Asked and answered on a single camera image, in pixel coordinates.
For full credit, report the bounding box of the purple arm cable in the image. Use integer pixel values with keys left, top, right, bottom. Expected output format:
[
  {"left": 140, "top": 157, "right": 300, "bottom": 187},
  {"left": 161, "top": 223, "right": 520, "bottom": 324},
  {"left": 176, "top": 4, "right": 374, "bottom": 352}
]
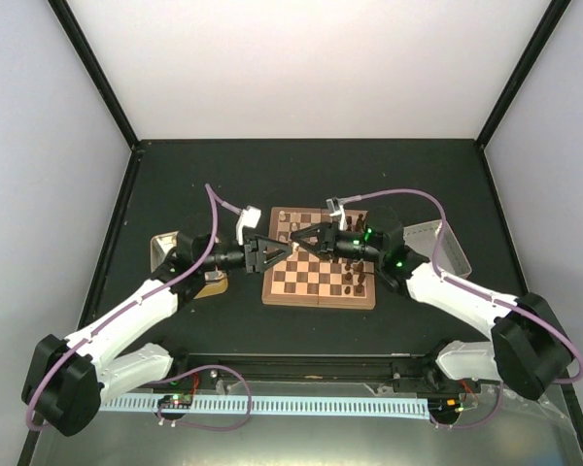
[
  {"left": 342, "top": 187, "right": 583, "bottom": 385},
  {"left": 24, "top": 183, "right": 249, "bottom": 432}
]

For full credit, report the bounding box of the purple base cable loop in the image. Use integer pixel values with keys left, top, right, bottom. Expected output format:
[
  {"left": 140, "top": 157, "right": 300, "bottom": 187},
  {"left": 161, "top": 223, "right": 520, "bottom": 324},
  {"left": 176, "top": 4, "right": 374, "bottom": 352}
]
[{"left": 155, "top": 364, "right": 255, "bottom": 432}]

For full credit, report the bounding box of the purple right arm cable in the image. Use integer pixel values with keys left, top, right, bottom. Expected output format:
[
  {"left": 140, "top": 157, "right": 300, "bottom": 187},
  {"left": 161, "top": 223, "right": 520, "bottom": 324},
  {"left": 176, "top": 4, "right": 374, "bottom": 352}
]
[{"left": 342, "top": 187, "right": 583, "bottom": 385}]

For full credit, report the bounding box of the white slotted cable duct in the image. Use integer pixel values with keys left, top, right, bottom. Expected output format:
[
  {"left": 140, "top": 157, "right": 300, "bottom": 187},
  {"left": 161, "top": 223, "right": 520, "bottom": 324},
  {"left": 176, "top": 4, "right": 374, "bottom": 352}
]
[{"left": 100, "top": 393, "right": 429, "bottom": 420}]

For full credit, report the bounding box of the dark chess rook far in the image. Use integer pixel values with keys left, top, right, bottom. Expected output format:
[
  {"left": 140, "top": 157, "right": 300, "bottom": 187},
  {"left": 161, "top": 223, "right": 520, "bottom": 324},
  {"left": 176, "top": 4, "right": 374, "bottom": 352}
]
[{"left": 355, "top": 214, "right": 365, "bottom": 232}]

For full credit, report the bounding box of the black frame post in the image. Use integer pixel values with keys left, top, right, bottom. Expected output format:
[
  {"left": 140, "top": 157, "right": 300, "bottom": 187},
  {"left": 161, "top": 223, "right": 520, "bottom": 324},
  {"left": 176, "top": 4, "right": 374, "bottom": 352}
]
[
  {"left": 475, "top": 0, "right": 571, "bottom": 150},
  {"left": 48, "top": 0, "right": 139, "bottom": 149}
]

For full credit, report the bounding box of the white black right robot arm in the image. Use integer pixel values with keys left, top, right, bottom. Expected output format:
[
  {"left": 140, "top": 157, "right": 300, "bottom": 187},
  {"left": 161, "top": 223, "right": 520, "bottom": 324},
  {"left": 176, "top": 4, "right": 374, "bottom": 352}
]
[{"left": 290, "top": 208, "right": 574, "bottom": 400}]

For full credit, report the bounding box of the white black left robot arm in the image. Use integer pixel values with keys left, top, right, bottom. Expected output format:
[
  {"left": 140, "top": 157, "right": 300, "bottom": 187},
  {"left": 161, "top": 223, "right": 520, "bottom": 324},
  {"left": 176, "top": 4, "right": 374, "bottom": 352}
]
[{"left": 21, "top": 232, "right": 292, "bottom": 436}]

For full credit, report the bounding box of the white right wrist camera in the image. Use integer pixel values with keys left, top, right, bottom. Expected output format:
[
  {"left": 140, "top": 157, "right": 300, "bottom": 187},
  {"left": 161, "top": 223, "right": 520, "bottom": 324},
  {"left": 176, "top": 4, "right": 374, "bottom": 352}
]
[{"left": 326, "top": 197, "right": 348, "bottom": 231}]

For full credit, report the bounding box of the yellow tin box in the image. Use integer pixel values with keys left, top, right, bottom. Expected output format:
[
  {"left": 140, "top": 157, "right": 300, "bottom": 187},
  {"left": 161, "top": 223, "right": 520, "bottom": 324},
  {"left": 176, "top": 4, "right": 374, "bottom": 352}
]
[{"left": 150, "top": 231, "right": 228, "bottom": 299}]

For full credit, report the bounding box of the black frame post left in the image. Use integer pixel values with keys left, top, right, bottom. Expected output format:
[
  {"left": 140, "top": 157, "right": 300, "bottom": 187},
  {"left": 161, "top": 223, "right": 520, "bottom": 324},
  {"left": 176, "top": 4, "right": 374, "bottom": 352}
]
[{"left": 48, "top": 0, "right": 139, "bottom": 149}]

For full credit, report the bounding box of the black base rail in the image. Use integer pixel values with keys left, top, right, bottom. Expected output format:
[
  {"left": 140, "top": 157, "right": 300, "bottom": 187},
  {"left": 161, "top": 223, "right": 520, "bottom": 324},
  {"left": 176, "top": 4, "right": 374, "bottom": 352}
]
[{"left": 169, "top": 353, "right": 447, "bottom": 391}]

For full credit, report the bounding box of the small electronics board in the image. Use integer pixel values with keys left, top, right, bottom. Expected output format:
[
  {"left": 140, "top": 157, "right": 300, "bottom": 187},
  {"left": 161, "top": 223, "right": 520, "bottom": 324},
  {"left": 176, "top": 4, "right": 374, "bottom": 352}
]
[{"left": 157, "top": 394, "right": 193, "bottom": 410}]

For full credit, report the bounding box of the clear plastic tray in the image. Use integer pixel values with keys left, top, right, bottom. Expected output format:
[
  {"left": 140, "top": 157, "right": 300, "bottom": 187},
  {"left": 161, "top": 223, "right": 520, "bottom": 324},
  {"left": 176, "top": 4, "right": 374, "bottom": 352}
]
[{"left": 403, "top": 219, "right": 472, "bottom": 279}]

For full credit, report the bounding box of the black frame post right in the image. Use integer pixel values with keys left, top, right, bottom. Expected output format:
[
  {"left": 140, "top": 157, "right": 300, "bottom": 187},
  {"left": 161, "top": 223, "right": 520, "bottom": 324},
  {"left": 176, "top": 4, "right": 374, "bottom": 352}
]
[{"left": 475, "top": 0, "right": 571, "bottom": 150}]

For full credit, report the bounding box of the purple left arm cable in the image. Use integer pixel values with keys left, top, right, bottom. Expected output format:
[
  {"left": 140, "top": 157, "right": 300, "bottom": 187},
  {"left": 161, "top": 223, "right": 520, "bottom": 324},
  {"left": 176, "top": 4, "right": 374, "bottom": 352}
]
[{"left": 24, "top": 183, "right": 249, "bottom": 432}]

